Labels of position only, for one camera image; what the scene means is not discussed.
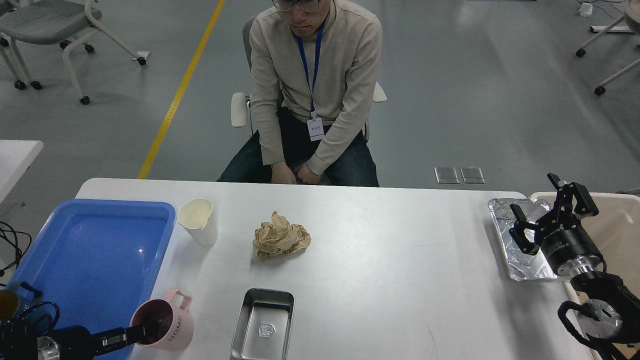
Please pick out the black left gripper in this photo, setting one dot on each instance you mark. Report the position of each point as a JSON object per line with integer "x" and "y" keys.
{"x": 77, "y": 343}

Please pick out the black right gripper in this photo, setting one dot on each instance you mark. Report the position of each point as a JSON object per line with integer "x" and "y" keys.
{"x": 560, "y": 235}

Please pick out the pink HOME mug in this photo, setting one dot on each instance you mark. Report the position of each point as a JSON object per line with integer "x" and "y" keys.
{"x": 172, "y": 326}

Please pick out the stainless steel rectangular tray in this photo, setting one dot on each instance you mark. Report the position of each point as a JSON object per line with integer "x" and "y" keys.
{"x": 263, "y": 325}

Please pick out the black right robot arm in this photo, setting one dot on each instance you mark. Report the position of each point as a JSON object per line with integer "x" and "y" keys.
{"x": 610, "y": 316}

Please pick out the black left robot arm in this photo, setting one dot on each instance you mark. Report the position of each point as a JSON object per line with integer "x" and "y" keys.
{"x": 21, "y": 340}

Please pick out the aluminium foil tray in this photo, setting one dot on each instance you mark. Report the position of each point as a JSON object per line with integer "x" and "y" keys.
{"x": 521, "y": 266}

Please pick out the blue plastic tray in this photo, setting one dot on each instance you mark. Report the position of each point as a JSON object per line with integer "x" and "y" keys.
{"x": 98, "y": 259}

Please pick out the right metal floor plate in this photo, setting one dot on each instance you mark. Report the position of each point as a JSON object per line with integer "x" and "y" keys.
{"x": 472, "y": 175}

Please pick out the metal floor plate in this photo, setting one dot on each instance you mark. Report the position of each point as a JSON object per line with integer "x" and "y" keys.
{"x": 446, "y": 175}
{"x": 472, "y": 175}

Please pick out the dark blue HOME mug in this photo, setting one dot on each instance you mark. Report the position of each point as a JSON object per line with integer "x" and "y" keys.
{"x": 12, "y": 303}

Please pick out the left metal floor plate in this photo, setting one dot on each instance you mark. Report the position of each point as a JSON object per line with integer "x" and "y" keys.
{"x": 446, "y": 175}

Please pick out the white paper cup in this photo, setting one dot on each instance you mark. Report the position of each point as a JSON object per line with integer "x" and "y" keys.
{"x": 198, "y": 218}

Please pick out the crumpled brown paper ball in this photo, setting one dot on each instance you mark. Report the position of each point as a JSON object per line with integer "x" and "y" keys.
{"x": 280, "y": 237}

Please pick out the white side table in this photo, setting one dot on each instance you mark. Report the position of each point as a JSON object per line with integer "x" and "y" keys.
{"x": 16, "y": 156}

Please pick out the white power adapter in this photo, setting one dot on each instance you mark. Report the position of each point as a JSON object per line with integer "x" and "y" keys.
{"x": 586, "y": 9}

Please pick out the seated man in beige sweater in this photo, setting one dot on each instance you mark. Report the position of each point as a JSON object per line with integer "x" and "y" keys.
{"x": 314, "y": 65}

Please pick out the grey wheeled chair left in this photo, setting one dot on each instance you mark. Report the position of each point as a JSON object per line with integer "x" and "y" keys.
{"x": 48, "y": 22}

